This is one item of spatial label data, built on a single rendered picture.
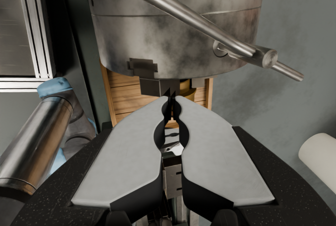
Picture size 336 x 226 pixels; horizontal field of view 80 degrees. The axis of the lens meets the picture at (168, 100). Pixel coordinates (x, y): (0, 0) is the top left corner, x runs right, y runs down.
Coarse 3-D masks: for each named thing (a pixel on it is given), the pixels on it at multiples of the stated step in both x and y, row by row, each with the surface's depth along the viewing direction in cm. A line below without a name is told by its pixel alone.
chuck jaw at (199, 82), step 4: (208, 76) 46; (212, 76) 46; (216, 76) 46; (192, 80) 46; (196, 80) 46; (200, 80) 46; (204, 80) 46; (192, 84) 46; (196, 84) 46; (200, 84) 46
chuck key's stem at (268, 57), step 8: (216, 48) 30; (224, 48) 28; (256, 48) 23; (264, 48) 22; (232, 56) 26; (240, 56) 25; (256, 56) 22; (264, 56) 22; (272, 56) 22; (256, 64) 23; (264, 64) 22; (272, 64) 22
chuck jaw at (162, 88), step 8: (136, 64) 31; (144, 64) 31; (152, 64) 30; (136, 72) 32; (144, 72) 31; (152, 72) 31; (144, 80) 34; (152, 80) 33; (160, 80) 33; (168, 80) 37; (176, 80) 41; (144, 88) 34; (152, 88) 34; (160, 88) 34; (168, 88) 37; (176, 88) 42; (160, 96) 34; (168, 96) 42
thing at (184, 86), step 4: (180, 80) 50; (184, 80) 49; (188, 80) 45; (180, 84) 44; (184, 84) 45; (188, 84) 46; (180, 88) 45; (184, 88) 45; (188, 88) 46; (192, 88) 47; (180, 92) 45; (184, 92) 46; (188, 92) 46; (192, 92) 46; (184, 96) 44; (188, 96) 45; (192, 96) 47; (192, 100) 47; (172, 112) 48; (172, 116) 48
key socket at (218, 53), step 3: (213, 42) 28; (216, 42) 29; (213, 45) 29; (216, 45) 29; (213, 48) 29; (213, 51) 29; (216, 51) 29; (219, 51) 29; (222, 51) 30; (216, 54) 29; (219, 54) 30; (222, 54) 30
